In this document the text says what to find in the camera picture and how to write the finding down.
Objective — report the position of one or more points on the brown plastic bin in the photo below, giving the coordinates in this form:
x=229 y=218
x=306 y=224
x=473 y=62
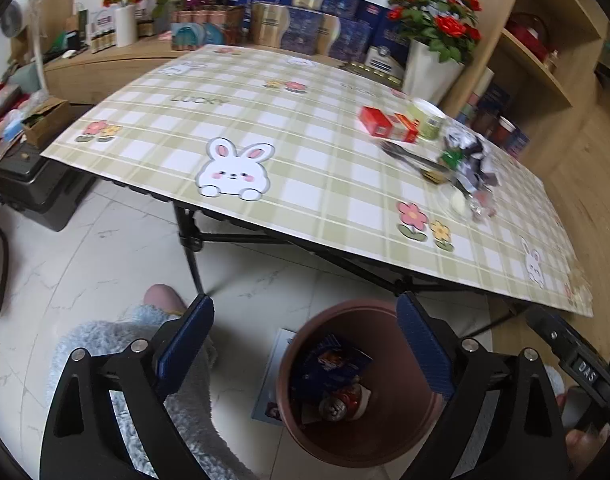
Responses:
x=365 y=320

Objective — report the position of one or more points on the brown cup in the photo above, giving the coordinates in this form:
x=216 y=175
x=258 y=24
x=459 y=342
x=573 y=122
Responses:
x=484 y=122

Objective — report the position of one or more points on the blue white emblem box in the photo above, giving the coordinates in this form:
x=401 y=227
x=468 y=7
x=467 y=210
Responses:
x=385 y=55

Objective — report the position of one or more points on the silver wrappers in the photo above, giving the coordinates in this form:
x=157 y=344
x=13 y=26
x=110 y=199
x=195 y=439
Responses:
x=467 y=145

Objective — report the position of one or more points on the colourful gift basket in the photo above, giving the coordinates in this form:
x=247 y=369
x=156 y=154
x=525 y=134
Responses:
x=200 y=35

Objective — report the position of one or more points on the small dark gift bag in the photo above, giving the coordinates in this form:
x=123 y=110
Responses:
x=82 y=22

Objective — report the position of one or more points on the green gold ornate tray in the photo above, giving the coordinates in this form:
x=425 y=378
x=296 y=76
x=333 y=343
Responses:
x=380 y=74

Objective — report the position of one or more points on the person's right leg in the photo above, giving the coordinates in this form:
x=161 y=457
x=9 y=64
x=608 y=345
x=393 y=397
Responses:
x=555 y=385

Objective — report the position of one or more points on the small blue box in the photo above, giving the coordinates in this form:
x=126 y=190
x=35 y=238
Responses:
x=520 y=142

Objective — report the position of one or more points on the small green box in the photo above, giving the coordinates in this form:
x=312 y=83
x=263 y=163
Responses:
x=66 y=41

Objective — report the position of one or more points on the white vase with orange flowers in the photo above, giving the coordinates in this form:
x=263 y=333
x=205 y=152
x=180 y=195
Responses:
x=125 y=25

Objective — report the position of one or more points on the red cup white rim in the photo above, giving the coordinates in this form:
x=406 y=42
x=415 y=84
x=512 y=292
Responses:
x=504 y=135

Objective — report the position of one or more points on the person's left leg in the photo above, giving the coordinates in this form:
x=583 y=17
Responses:
x=115 y=340

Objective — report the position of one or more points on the glass perfume bottle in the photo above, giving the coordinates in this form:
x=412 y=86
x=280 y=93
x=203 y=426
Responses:
x=552 y=61

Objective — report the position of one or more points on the red basket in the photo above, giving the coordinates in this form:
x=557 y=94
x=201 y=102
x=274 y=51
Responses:
x=527 y=35

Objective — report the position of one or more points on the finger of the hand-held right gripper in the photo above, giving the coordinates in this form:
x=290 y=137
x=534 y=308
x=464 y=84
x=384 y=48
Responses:
x=547 y=327

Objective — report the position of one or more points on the person's leg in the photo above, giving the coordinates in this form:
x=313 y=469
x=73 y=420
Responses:
x=115 y=340
x=555 y=385

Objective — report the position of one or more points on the white green paper cup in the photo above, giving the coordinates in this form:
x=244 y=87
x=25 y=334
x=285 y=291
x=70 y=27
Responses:
x=425 y=120

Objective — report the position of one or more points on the row of small amber bottles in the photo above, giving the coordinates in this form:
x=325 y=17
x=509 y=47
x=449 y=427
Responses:
x=102 y=35

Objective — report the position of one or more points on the dark slender utensil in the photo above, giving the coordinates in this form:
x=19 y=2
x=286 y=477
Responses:
x=410 y=157

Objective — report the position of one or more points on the stack of pastel cups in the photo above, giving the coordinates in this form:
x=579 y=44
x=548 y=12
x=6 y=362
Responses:
x=477 y=92

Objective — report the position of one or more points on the white desk fan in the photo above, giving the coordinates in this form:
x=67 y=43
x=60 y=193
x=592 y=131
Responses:
x=15 y=15

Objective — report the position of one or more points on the red cardboard box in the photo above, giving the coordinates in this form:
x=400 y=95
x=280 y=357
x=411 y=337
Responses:
x=380 y=122

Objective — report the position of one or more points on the blue plastic packet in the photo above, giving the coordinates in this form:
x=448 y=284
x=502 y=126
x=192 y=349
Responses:
x=310 y=375

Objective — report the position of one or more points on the black folding table frame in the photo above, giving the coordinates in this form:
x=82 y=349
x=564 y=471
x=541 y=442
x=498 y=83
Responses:
x=190 y=230

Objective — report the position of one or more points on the dark blue printed box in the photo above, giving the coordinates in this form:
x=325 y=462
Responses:
x=497 y=97

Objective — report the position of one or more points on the red rose plant white pot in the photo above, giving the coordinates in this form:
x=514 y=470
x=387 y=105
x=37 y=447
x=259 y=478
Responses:
x=425 y=75

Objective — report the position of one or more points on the brown paper bag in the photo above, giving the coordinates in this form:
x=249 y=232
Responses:
x=340 y=405

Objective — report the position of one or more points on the printed leaflet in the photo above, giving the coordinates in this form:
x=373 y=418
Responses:
x=272 y=385

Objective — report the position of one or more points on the person's right hand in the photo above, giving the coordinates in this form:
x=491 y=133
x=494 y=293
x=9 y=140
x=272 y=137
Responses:
x=585 y=442

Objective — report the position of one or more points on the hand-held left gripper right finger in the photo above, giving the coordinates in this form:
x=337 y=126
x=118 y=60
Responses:
x=425 y=345

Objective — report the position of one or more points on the red argyle blanket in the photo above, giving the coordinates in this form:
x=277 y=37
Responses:
x=0 y=110

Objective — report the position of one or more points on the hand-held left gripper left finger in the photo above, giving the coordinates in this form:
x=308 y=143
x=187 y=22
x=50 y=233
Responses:
x=185 y=345

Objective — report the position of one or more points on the checked rabbit print tablecloth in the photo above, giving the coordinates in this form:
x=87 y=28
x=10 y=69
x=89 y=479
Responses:
x=285 y=160

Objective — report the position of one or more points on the black case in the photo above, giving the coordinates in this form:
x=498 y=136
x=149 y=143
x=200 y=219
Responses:
x=35 y=190

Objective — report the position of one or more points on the wooden low cabinet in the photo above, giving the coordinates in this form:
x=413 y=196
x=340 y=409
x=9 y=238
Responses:
x=110 y=67

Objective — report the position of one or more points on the clear plastic package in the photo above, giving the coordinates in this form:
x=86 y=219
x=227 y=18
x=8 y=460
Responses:
x=460 y=202

